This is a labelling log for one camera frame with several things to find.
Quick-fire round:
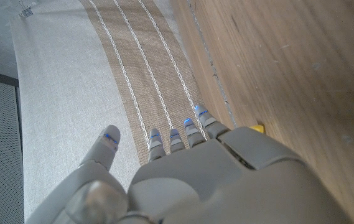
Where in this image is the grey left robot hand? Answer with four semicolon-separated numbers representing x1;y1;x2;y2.
24;104;354;224

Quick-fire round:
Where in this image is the metal binder clip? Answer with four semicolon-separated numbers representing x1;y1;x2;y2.
17;0;34;19

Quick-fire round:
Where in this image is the beige striped fabric backdrop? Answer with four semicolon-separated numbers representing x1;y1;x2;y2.
10;0;236;218

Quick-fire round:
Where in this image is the yellow toy banana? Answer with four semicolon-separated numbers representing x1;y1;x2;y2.
249;124;265;134

